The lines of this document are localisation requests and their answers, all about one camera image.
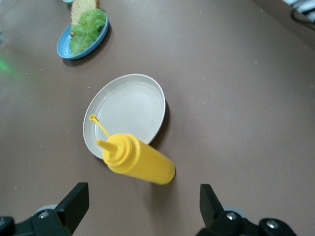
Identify blue plate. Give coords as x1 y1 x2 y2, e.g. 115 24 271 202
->
56 11 110 60

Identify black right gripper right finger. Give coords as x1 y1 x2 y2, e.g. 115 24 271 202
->
196 183 298 236

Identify yellow mustard squeeze bottle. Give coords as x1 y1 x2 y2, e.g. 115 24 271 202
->
88 114 176 185

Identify green lettuce leaf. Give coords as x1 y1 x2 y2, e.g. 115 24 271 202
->
68 8 107 56

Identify beige plate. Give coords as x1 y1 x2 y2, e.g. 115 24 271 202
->
82 73 169 160

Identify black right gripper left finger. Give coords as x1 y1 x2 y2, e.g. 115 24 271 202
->
0 182 90 236

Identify brown bread slice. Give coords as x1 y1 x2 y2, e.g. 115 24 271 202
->
70 0 100 25

